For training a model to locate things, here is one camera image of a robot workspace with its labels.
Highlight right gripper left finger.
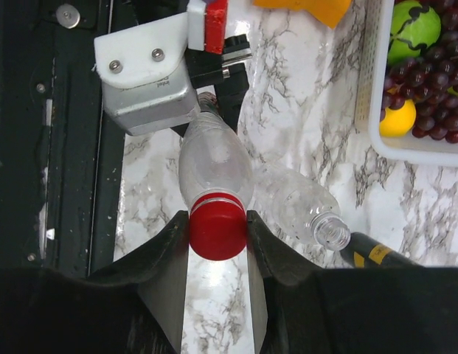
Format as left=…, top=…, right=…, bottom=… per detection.
left=0, top=211, right=189, bottom=353

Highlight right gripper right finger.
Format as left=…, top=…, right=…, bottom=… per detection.
left=247, top=211, right=458, bottom=353

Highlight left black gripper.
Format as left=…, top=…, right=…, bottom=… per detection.
left=171, top=34, right=251, bottom=137

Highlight bottle with red label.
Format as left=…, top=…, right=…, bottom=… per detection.
left=178, top=92, right=254, bottom=210

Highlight clear plastic bottle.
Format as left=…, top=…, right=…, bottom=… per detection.
left=254, top=164, right=350, bottom=251

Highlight red bottle cap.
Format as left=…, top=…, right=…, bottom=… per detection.
left=190, top=201, right=247, bottom=261

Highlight black drink can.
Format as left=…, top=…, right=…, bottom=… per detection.
left=340, top=232, right=418, bottom=268

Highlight yellow snack bag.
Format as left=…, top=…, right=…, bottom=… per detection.
left=252, top=0, right=352, bottom=29

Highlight white plastic basket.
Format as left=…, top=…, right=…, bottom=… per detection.
left=355, top=1, right=458, bottom=167

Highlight small yellow lemon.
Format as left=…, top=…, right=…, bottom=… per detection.
left=379, top=100, right=417, bottom=138

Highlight green toy fruit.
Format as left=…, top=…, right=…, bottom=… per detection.
left=387, top=1, right=441, bottom=66

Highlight dark purple grapes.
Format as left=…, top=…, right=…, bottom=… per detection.
left=380, top=0, right=458, bottom=144

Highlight black table front rail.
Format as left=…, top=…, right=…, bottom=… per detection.
left=0, top=1, right=186, bottom=278

